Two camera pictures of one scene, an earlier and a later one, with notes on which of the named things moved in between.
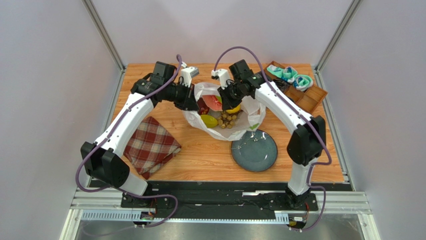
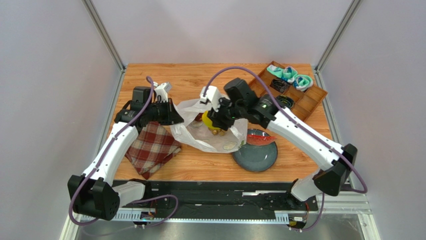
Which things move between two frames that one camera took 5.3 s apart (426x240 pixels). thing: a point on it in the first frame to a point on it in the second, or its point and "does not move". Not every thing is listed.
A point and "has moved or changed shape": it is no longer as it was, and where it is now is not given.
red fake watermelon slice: x=213 y=102 has moved or changed shape
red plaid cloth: x=151 y=147 does not move
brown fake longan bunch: x=227 y=120 has moved or changed shape
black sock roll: x=282 y=84 does not move
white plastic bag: x=252 y=115 has moved or changed shape
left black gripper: x=189 y=102 to x=171 y=116
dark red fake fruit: x=203 y=108 to x=199 y=117
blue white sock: x=302 y=82 does not move
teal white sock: x=288 y=73 does not move
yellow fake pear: x=235 y=109 has moved or changed shape
